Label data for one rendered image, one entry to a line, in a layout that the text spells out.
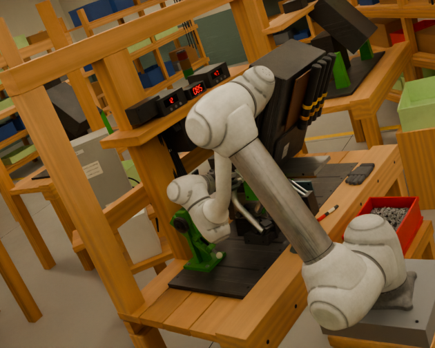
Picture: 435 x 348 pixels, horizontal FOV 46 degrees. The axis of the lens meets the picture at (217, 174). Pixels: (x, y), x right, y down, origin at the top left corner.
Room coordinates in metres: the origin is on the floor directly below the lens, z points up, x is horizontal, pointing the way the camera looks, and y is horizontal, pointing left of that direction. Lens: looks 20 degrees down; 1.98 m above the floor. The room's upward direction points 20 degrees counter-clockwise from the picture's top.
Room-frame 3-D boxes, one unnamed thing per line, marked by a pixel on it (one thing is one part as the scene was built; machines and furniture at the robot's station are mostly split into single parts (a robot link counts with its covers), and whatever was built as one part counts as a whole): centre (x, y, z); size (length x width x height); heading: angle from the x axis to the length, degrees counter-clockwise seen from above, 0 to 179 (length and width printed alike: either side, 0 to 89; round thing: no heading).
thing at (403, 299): (1.39, -0.38, 0.95); 0.22 x 0.18 x 0.06; 149
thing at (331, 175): (2.20, -0.17, 0.89); 1.10 x 0.42 x 0.02; 136
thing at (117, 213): (2.45, 0.09, 1.23); 1.30 x 0.05 x 0.09; 136
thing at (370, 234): (1.36, -0.36, 1.08); 0.18 x 0.16 x 0.22; 133
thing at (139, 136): (2.38, 0.02, 1.52); 0.90 x 0.25 x 0.04; 136
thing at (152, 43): (8.20, 0.39, 1.14); 2.45 x 0.55 x 2.28; 143
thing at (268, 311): (2.00, -0.37, 0.82); 1.50 x 0.14 x 0.15; 136
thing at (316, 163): (2.18, -0.30, 1.11); 0.39 x 0.16 x 0.03; 46
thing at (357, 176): (2.28, -0.64, 0.91); 0.20 x 0.11 x 0.03; 134
